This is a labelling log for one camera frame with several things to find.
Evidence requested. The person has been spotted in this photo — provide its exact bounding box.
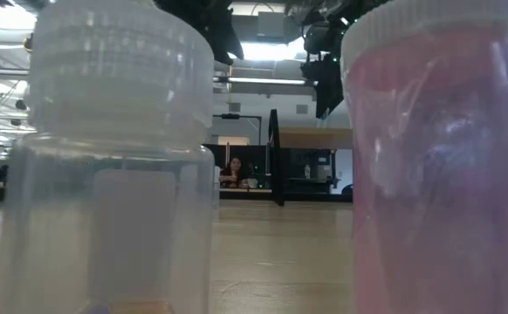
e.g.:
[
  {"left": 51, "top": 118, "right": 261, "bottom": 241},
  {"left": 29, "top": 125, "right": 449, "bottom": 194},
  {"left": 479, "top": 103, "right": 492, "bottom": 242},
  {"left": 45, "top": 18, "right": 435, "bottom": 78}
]
[{"left": 219, "top": 156, "right": 251, "bottom": 189}]

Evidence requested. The clear medicine bottle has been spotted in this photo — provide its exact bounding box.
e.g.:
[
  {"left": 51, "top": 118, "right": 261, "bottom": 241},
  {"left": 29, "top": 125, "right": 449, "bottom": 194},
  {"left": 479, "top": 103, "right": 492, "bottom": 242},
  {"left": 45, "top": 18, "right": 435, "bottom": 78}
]
[
  {"left": 0, "top": 0, "right": 216, "bottom": 314},
  {"left": 212, "top": 165, "right": 222, "bottom": 209}
]

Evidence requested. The grey ceiling box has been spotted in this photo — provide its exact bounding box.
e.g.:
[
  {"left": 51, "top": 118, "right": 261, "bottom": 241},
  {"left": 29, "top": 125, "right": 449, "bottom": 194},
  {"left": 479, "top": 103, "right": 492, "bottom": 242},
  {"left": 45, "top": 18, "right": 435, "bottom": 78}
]
[{"left": 257, "top": 11, "right": 286, "bottom": 39}]

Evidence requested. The pink medicine bottle white cap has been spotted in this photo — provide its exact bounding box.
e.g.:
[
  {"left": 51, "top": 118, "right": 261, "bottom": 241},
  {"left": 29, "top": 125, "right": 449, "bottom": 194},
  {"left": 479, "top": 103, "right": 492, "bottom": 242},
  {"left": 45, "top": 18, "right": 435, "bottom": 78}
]
[{"left": 340, "top": 0, "right": 508, "bottom": 314}]

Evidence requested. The wooden shelf black frame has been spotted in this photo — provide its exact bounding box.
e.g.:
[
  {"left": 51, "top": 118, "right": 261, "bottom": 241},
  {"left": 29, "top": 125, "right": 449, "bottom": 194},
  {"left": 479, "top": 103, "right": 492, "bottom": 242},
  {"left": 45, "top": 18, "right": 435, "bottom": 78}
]
[{"left": 267, "top": 108, "right": 354, "bottom": 207}]

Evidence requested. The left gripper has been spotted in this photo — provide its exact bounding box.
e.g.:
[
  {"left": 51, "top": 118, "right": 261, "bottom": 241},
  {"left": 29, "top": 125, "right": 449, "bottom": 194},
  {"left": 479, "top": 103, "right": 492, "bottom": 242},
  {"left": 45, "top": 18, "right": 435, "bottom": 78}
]
[{"left": 153, "top": 0, "right": 245, "bottom": 66}]

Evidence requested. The ceiling light strip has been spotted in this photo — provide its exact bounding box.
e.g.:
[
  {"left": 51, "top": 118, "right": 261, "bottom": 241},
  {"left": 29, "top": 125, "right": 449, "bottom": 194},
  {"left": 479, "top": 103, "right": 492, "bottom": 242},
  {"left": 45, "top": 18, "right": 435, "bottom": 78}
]
[{"left": 214, "top": 77, "right": 319, "bottom": 87}]

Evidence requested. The black aluminium table frame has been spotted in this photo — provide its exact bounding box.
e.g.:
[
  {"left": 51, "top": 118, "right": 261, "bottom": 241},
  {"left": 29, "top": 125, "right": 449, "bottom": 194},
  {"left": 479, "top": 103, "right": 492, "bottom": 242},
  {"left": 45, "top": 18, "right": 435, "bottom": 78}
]
[{"left": 218, "top": 190, "right": 278, "bottom": 202}]

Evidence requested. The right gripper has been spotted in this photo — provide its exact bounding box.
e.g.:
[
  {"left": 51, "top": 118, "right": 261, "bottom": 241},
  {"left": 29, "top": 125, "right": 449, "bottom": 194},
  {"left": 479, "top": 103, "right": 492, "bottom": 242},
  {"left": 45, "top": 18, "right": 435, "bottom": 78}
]
[{"left": 300, "top": 21, "right": 347, "bottom": 119}]

